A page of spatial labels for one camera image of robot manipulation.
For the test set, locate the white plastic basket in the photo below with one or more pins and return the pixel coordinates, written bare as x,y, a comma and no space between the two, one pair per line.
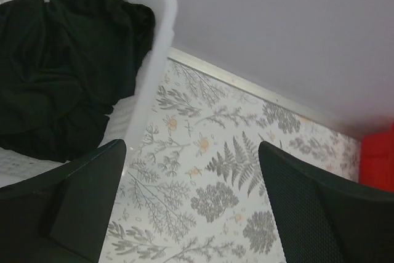
147,59

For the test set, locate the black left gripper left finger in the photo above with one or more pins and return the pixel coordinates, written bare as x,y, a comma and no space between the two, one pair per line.
62,215

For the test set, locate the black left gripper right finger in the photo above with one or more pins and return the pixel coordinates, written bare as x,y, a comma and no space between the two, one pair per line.
322,217

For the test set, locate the black t shirt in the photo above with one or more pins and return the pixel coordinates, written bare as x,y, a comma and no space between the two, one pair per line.
65,64

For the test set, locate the red plastic bin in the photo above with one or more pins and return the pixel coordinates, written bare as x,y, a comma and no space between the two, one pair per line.
376,161

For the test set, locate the floral patterned table mat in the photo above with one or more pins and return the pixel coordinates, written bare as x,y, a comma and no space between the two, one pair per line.
193,190

